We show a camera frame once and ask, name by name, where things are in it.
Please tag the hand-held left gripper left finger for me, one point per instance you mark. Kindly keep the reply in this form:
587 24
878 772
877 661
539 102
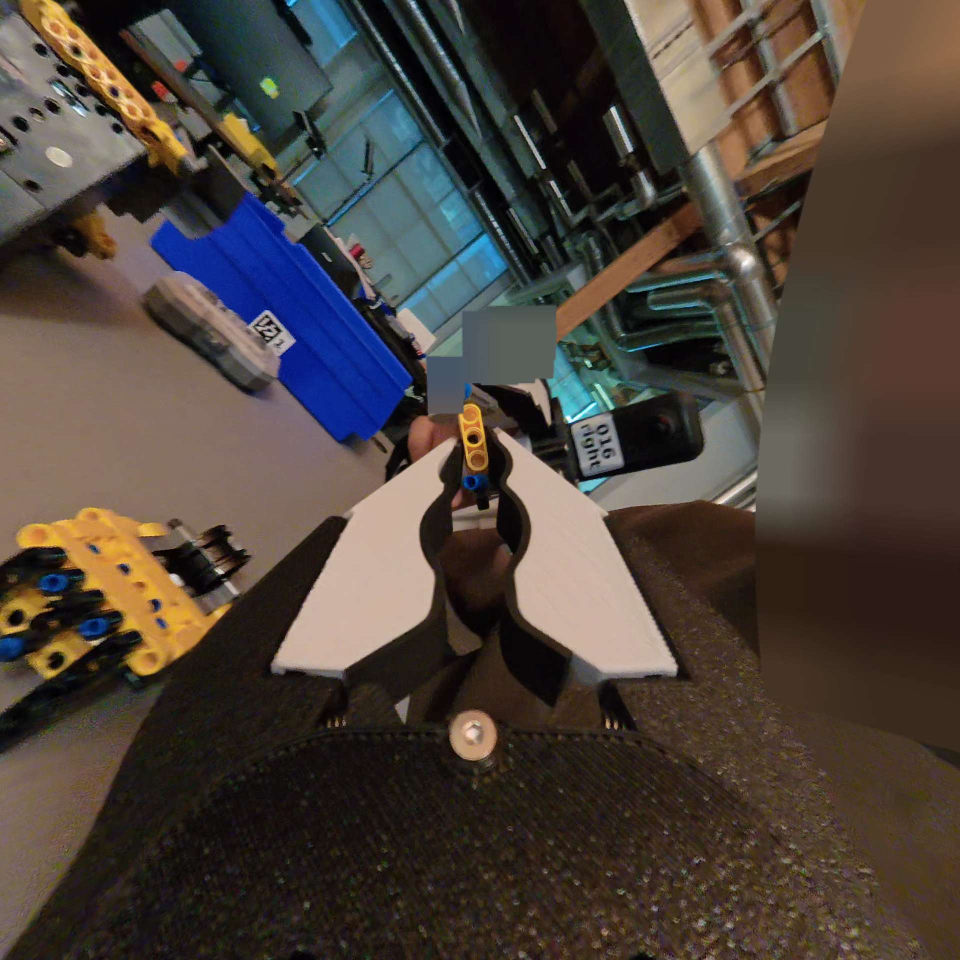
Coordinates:
360 585

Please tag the dark wall monitor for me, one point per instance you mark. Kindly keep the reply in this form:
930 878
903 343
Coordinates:
247 45

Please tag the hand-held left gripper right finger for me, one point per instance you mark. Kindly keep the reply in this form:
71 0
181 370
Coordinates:
592 585

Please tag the blue plastic bin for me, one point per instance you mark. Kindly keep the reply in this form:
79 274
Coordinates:
300 315

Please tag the person's right hand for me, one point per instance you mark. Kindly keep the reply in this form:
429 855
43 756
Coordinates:
429 439

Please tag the yellow box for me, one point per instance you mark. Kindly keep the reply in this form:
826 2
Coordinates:
247 142

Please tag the yellow brick chassis assembly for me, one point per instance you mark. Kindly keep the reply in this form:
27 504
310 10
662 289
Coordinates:
112 570

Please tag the yellow brick panel assembly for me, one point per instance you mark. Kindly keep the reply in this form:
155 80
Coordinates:
474 439

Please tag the metal duct pipe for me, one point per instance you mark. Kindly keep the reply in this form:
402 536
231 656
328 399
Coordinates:
731 262

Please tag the grey brick hub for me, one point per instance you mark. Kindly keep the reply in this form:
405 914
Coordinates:
210 337

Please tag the black battery box assembly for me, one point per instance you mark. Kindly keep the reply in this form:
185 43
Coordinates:
60 112

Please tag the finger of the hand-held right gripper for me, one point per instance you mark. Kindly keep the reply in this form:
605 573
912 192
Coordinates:
534 409

